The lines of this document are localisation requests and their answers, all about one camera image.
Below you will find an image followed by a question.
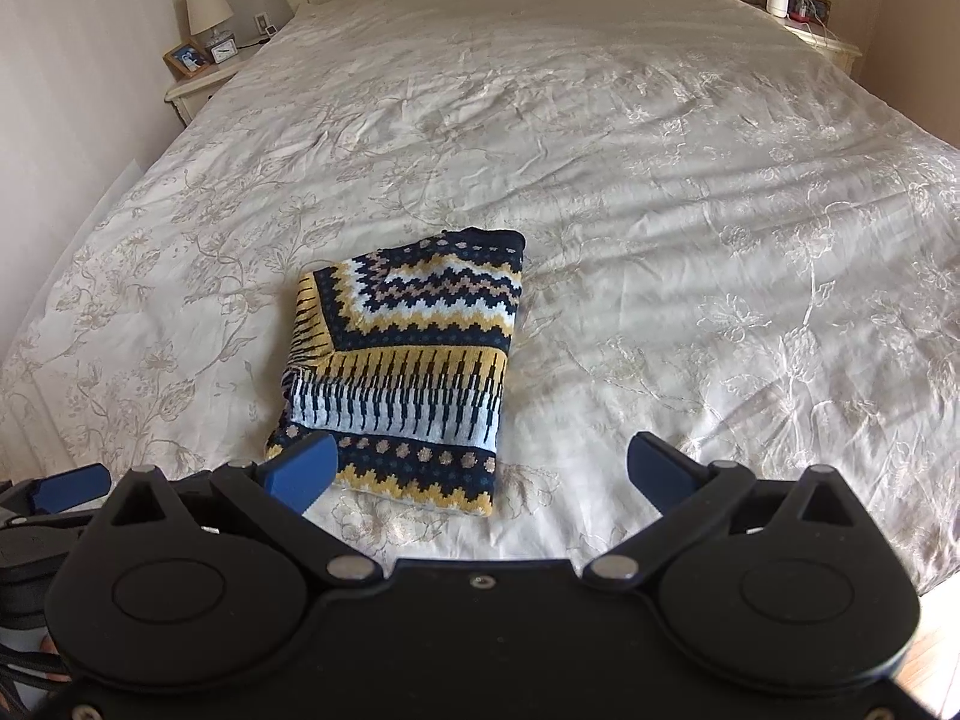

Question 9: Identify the cream embroidered bedspread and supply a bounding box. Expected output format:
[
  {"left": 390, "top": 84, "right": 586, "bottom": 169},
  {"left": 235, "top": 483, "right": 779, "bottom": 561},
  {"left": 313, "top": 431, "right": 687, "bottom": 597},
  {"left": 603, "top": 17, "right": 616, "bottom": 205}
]
[{"left": 0, "top": 0, "right": 960, "bottom": 595}]

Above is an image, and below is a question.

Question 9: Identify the navy yellow patterned knit sweater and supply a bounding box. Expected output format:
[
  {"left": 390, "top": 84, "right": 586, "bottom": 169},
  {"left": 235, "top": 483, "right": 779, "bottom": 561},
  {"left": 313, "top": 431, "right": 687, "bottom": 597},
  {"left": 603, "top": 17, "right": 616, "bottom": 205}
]
[{"left": 264, "top": 227, "right": 527, "bottom": 519}]

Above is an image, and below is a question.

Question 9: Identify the cream nightstand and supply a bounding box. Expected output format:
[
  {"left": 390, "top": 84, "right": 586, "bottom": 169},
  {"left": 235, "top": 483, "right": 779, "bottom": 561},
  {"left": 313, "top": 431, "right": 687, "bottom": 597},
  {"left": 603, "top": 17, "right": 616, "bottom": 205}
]
[
  {"left": 733, "top": 0, "right": 865, "bottom": 77},
  {"left": 164, "top": 41, "right": 265, "bottom": 128}
]

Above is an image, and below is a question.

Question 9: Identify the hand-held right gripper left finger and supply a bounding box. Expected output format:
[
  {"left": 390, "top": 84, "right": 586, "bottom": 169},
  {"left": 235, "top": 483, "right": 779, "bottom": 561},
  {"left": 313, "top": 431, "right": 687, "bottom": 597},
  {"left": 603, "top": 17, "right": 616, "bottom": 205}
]
[{"left": 109, "top": 431, "right": 381, "bottom": 592}]

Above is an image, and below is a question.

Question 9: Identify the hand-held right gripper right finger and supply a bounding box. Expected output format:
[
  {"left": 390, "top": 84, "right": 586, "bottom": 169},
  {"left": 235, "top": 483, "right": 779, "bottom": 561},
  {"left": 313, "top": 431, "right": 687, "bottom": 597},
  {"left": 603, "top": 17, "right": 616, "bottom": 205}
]
[{"left": 583, "top": 430, "right": 860, "bottom": 590}]

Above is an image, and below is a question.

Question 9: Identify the white charging cable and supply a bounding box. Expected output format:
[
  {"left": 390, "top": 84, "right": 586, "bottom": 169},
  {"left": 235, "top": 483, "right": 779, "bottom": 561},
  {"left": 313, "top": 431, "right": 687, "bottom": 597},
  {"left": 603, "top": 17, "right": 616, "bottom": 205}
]
[{"left": 784, "top": 13, "right": 845, "bottom": 44}]

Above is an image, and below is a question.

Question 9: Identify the cream shade table lamp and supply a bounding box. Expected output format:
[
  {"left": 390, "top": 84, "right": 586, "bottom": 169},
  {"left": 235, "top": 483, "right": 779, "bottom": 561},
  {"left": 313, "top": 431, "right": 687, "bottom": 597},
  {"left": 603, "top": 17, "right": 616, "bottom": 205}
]
[{"left": 185, "top": 0, "right": 236, "bottom": 47}]

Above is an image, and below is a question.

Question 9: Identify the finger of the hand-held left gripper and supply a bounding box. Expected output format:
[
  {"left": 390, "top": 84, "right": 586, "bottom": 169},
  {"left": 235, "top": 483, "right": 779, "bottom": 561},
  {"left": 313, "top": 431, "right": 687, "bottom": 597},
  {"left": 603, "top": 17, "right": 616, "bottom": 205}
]
[{"left": 0, "top": 463, "right": 113, "bottom": 530}]

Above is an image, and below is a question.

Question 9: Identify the wooden picture frame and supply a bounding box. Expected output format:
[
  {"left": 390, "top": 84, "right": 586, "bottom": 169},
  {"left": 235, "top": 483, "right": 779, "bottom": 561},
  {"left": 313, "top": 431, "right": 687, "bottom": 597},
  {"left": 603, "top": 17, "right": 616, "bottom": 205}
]
[{"left": 163, "top": 37, "right": 214, "bottom": 80}]

